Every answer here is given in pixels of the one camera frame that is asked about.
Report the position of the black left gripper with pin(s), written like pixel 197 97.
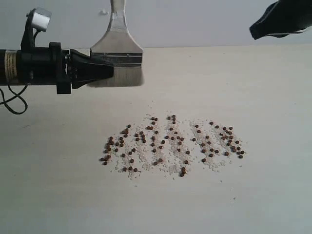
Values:
pixel 46 66

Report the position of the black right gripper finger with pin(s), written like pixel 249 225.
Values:
pixel 283 18

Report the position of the wooden paint brush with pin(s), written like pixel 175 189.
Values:
pixel 118 48

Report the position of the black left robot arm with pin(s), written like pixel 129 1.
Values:
pixel 65 69

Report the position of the pile of pellets and grains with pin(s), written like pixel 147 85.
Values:
pixel 172 146

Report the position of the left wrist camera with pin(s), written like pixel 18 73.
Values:
pixel 37 21

